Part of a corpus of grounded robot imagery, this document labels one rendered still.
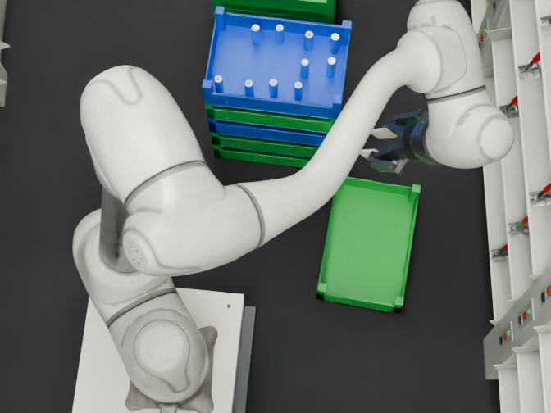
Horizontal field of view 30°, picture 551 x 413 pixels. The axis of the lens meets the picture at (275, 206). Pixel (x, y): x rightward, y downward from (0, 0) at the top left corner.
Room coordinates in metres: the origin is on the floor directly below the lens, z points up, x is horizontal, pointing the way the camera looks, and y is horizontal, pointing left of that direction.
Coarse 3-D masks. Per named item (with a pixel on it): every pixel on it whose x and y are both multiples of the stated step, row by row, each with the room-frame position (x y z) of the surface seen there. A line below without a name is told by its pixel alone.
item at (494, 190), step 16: (496, 176) 0.83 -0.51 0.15; (496, 192) 0.79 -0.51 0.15; (496, 208) 0.75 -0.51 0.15; (496, 224) 0.71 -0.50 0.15; (496, 240) 0.67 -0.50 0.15; (496, 256) 0.63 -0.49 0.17; (496, 272) 0.60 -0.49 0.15; (496, 288) 0.56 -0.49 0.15; (496, 304) 0.53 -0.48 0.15; (496, 320) 0.48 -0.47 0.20
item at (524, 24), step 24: (528, 0) 1.06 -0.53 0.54; (528, 24) 1.01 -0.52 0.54; (528, 48) 0.96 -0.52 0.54; (528, 72) 0.89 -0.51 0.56; (528, 96) 0.85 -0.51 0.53; (528, 120) 0.80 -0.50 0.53; (528, 144) 0.75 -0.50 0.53; (528, 168) 0.70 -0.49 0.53; (528, 192) 0.65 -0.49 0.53; (528, 216) 0.61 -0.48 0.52
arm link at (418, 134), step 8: (424, 120) 0.73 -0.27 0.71; (416, 128) 0.72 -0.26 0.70; (424, 128) 0.71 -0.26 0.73; (416, 136) 0.70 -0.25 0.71; (424, 136) 0.69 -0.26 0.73; (416, 144) 0.69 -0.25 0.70; (424, 144) 0.68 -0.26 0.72; (416, 152) 0.68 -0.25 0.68; (424, 152) 0.67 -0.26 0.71; (424, 160) 0.67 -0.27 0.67; (432, 160) 0.66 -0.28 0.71
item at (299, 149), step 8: (216, 136) 0.96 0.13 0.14; (224, 136) 0.96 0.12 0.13; (232, 136) 0.98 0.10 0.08; (216, 144) 0.96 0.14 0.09; (224, 144) 0.95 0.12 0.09; (232, 144) 0.95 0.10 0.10; (240, 144) 0.95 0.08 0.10; (248, 144) 0.94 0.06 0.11; (256, 144) 0.94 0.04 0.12; (264, 144) 0.94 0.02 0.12; (272, 144) 0.93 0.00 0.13; (280, 144) 0.93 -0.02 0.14; (288, 144) 0.93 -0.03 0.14; (296, 144) 0.95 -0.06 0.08; (304, 144) 0.95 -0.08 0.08; (280, 152) 0.93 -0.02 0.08; (288, 152) 0.93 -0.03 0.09; (296, 152) 0.93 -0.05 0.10; (304, 152) 0.92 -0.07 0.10; (312, 152) 0.92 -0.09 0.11
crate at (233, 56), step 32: (224, 32) 1.13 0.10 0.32; (288, 32) 1.13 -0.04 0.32; (320, 32) 1.11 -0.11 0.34; (224, 64) 1.05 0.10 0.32; (256, 64) 1.05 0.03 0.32; (288, 64) 1.05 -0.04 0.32; (320, 64) 1.04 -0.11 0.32; (224, 96) 0.95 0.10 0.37; (256, 96) 0.97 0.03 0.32; (288, 96) 0.97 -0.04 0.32; (320, 96) 0.97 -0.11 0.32
